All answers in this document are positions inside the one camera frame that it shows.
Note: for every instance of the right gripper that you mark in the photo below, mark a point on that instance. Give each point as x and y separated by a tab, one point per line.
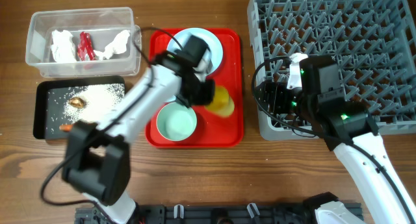
278	90

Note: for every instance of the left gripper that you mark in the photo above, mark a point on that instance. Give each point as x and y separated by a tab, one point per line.
210	89

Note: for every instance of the yellow plastic cup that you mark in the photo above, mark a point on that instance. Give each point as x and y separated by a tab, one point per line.
222	104

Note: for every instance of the light blue plate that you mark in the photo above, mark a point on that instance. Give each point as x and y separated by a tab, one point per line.
209	38

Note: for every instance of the mint green bowl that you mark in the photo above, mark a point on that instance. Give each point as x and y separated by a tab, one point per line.
176	122

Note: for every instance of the white napkin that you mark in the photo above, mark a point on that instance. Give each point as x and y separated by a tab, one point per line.
116	47
63	48

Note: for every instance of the white rice pile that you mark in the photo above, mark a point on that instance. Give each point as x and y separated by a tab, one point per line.
99	101

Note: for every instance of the brown mushroom scrap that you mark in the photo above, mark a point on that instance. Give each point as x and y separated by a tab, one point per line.
77	102

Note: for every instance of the red snack wrapper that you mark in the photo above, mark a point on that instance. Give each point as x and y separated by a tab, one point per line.
85	50

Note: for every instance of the orange carrot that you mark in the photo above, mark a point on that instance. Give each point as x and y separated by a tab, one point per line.
66	128

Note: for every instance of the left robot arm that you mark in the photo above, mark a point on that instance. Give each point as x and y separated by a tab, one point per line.
97	161

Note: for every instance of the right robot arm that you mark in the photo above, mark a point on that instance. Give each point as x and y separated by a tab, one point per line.
347	128

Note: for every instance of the grey dishwasher rack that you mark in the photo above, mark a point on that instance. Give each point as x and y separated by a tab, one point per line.
373	42

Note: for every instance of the red serving tray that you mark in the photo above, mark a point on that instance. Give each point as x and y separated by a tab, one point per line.
212	130

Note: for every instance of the clear plastic bin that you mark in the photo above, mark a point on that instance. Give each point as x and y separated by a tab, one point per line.
102	24

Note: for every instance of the black plastic tray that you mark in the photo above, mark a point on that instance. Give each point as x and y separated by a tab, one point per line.
51	99

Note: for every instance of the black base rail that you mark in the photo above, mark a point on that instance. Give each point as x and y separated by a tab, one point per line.
288	213

